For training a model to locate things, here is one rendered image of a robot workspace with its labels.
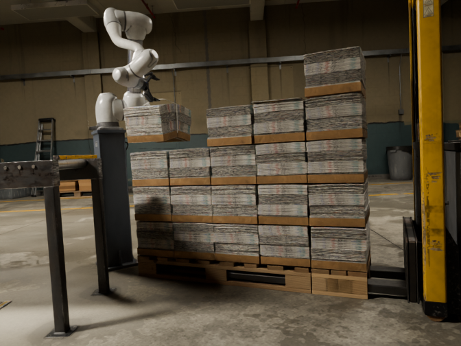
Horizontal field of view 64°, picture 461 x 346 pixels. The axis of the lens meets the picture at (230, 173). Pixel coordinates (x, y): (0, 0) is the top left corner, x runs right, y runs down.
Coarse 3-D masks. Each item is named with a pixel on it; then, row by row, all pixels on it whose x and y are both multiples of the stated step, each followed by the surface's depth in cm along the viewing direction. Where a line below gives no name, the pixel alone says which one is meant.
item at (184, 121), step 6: (180, 108) 255; (186, 108) 262; (180, 114) 256; (186, 114) 262; (180, 120) 255; (186, 120) 262; (180, 126) 256; (186, 126) 263; (186, 132) 263; (174, 138) 255; (180, 138) 257
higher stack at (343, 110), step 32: (320, 64) 194; (352, 64) 188; (320, 96) 197; (352, 96) 188; (320, 128) 196; (352, 128) 190; (320, 160) 197; (352, 160) 191; (320, 192) 198; (352, 192) 191; (320, 256) 200; (352, 256) 194; (320, 288) 201; (352, 288) 195
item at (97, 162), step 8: (88, 160) 217; (96, 160) 217; (80, 168) 217; (88, 168) 217; (96, 168) 217; (64, 176) 218; (72, 176) 218; (80, 176) 218; (88, 176) 217; (96, 176) 217
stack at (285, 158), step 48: (288, 144) 204; (144, 192) 243; (192, 192) 229; (240, 192) 216; (288, 192) 205; (144, 240) 247; (192, 240) 232; (240, 240) 218; (288, 240) 207; (288, 288) 208
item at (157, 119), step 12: (132, 108) 241; (144, 108) 236; (156, 108) 233; (168, 108) 241; (132, 120) 243; (144, 120) 239; (156, 120) 236; (168, 120) 242; (132, 132) 245; (144, 132) 242; (156, 132) 238; (168, 132) 242
